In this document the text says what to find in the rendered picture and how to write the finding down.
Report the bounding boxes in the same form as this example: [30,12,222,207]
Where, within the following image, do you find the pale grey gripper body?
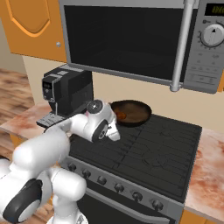
[106,124,122,143]

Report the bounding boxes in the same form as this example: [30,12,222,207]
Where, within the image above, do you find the brown chicken drumstick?
[116,112,128,121]

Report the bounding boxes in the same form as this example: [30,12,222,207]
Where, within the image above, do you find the black frying pan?
[109,99,153,129]

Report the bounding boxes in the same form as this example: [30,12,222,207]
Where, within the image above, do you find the black and grey stove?
[59,112,204,224]

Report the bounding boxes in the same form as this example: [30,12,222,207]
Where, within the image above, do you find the black coffee machine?
[36,64,95,130]

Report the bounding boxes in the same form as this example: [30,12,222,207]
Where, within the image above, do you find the black oven door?
[76,192,165,224]

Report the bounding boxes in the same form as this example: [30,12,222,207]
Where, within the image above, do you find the black microwave door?
[59,0,200,88]

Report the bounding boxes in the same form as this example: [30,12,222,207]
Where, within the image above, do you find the orange base cupboard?
[178,209,224,224]
[10,132,28,151]

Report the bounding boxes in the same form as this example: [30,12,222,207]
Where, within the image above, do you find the grey microwave oven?
[58,0,224,95]

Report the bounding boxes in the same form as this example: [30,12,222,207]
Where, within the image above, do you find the white microwave dial knob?
[200,24,224,48]

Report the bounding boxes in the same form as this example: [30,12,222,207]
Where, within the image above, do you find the grey oven door handle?
[85,188,178,224]

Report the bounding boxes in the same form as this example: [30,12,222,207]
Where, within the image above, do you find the grey microwave door handle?
[170,0,195,93]

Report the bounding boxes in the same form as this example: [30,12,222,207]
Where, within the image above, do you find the orange wall cupboard door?
[0,0,67,64]

